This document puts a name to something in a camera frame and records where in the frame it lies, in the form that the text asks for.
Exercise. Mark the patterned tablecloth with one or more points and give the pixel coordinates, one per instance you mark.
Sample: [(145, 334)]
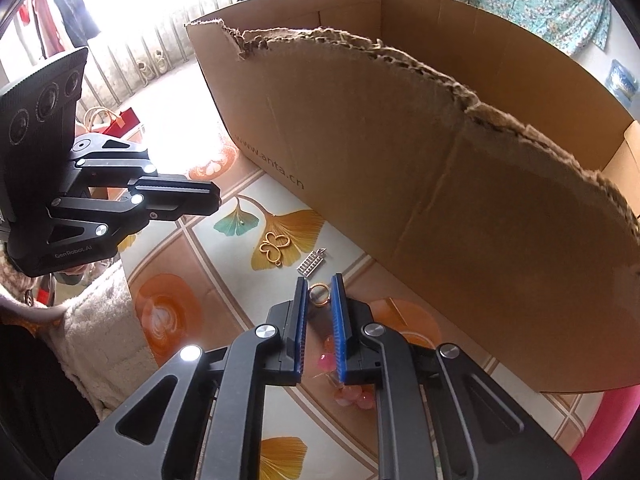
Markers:
[(210, 270)]

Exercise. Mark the balcony railing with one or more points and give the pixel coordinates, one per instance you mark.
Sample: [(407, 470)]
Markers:
[(142, 67)]

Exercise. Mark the brown cardboard box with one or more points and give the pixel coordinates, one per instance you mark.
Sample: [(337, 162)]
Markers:
[(400, 185)]

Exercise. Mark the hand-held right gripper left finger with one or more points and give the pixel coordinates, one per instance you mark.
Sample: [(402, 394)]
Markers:
[(300, 330)]

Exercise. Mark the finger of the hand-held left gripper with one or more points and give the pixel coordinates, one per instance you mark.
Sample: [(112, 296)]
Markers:
[(175, 209), (185, 189)]

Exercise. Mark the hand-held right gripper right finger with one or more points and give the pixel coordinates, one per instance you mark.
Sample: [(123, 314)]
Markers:
[(340, 330)]

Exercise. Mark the gold clover pendant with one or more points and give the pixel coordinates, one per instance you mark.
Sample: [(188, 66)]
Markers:
[(267, 251)]

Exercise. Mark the red hanging garment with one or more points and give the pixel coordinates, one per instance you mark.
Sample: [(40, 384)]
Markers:
[(42, 15)]

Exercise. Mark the dark hanging garment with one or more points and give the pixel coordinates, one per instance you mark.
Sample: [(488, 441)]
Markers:
[(75, 5)]

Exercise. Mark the fuzzy beige sweater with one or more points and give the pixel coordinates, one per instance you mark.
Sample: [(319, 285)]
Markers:
[(100, 340)]

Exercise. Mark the teal floral curtain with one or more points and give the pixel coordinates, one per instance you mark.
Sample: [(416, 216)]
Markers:
[(540, 0)]

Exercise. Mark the silver abacus charm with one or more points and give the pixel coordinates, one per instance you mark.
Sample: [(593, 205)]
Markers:
[(311, 262)]

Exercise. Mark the red gift bag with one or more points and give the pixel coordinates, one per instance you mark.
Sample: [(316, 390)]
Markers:
[(127, 120)]

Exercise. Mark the blue water jug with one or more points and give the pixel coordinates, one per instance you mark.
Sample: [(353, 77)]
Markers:
[(622, 82)]

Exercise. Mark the pink blanket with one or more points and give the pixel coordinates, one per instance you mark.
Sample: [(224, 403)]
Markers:
[(615, 440)]

